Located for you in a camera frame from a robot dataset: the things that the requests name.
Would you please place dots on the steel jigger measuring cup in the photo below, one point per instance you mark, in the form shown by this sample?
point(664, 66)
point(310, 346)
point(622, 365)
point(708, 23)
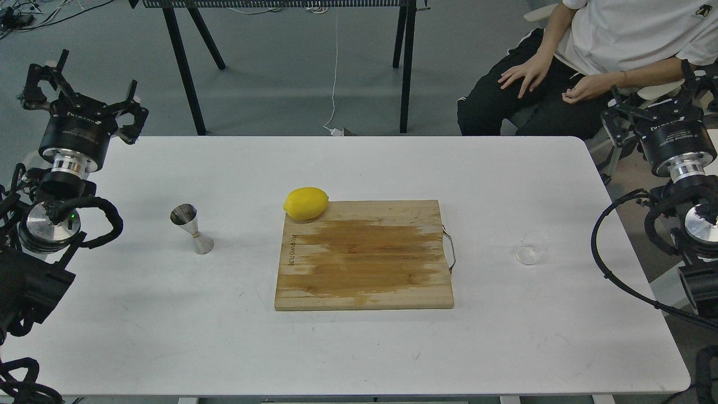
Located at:
point(184, 216)

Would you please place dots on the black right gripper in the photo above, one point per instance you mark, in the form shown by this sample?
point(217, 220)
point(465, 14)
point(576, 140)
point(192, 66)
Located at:
point(667, 139)

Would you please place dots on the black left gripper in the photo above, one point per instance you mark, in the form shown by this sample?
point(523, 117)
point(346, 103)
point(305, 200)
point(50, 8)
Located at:
point(78, 141)

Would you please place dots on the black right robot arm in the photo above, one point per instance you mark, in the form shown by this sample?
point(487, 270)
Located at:
point(681, 221)

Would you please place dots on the small clear glass cup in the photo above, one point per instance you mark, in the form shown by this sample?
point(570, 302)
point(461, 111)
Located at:
point(532, 248)

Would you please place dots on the seated person white shirt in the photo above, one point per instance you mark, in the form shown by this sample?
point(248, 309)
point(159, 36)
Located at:
point(565, 72)

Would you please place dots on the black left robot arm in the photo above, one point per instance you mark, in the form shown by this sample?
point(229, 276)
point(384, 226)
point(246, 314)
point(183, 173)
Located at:
point(50, 213)

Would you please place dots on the wooden cutting board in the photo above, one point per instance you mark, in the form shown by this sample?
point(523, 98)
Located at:
point(365, 255)

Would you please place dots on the yellow lemon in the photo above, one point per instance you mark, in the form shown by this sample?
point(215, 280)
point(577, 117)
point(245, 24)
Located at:
point(305, 203)

